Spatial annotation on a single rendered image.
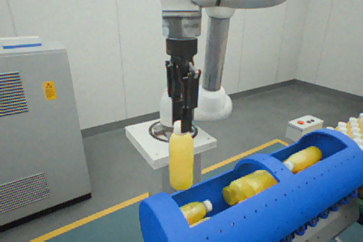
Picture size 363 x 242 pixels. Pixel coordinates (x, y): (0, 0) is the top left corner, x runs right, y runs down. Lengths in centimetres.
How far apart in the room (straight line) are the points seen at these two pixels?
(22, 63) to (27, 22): 129
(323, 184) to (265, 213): 28
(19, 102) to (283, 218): 181
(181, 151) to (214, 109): 68
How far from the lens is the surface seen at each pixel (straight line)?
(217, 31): 114
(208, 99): 126
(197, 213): 90
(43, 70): 203
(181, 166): 67
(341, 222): 134
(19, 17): 325
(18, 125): 215
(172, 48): 55
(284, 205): 85
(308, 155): 119
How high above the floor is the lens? 173
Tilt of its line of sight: 22 degrees down
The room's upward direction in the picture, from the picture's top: straight up
